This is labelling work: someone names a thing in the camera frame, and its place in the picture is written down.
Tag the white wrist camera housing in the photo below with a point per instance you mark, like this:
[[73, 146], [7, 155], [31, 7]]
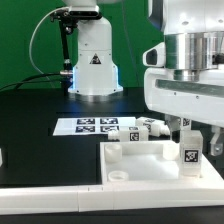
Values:
[[156, 56]]

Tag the black camera on stand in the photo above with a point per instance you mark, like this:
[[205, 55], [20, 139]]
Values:
[[68, 22]]

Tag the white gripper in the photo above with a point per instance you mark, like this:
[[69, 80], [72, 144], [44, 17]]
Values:
[[201, 101]]

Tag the white square table top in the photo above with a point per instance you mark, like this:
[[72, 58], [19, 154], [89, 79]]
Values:
[[149, 161]]

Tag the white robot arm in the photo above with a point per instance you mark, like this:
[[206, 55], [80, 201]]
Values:
[[185, 72]]

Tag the white L-shaped fixture frame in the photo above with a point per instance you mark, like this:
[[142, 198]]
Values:
[[109, 196]]

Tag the sheet with marker tags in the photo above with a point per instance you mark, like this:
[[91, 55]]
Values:
[[90, 125]]

